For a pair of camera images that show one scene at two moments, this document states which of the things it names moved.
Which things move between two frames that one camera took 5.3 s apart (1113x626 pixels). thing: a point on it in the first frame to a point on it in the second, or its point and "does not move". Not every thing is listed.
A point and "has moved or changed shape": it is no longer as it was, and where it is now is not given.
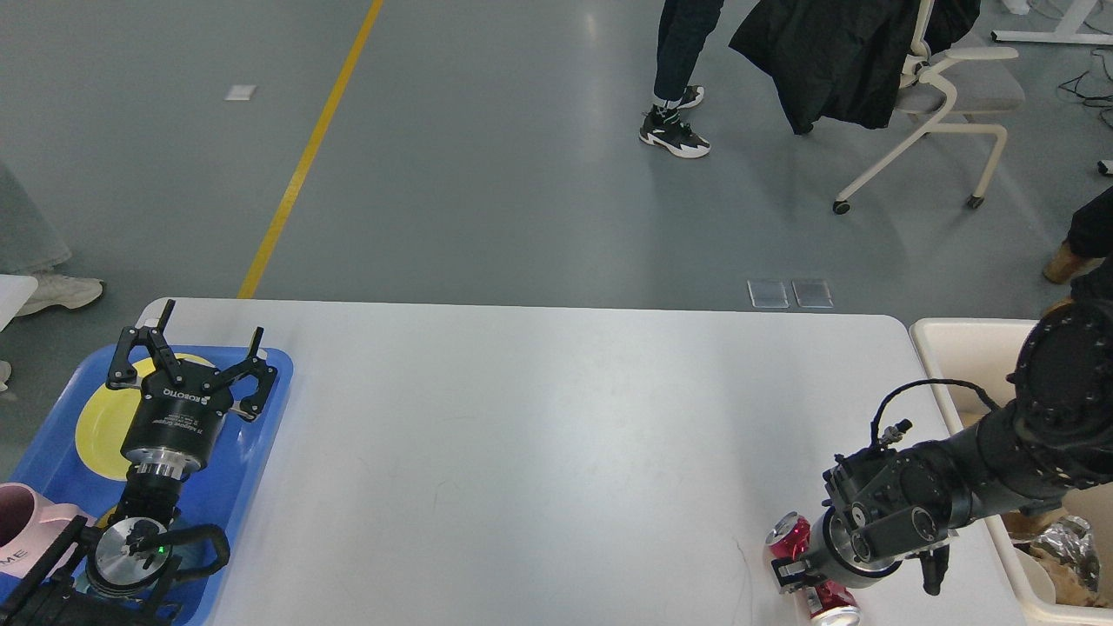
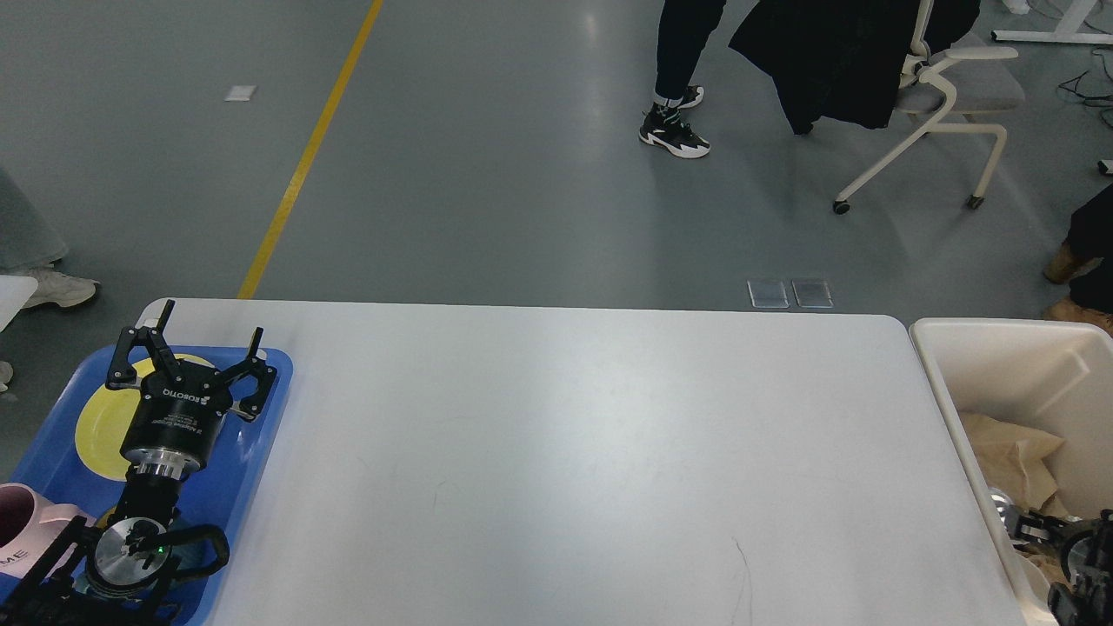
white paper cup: [1039, 579] has moved or changed shape
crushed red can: [827, 602] has moved or changed shape
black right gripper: [836, 555] to [1085, 597]
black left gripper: [175, 424] does not move
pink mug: [30, 526] does not move
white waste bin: [983, 354] does not move
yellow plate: [109, 421] does not move
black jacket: [842, 61] does not move
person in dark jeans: [683, 27] does not move
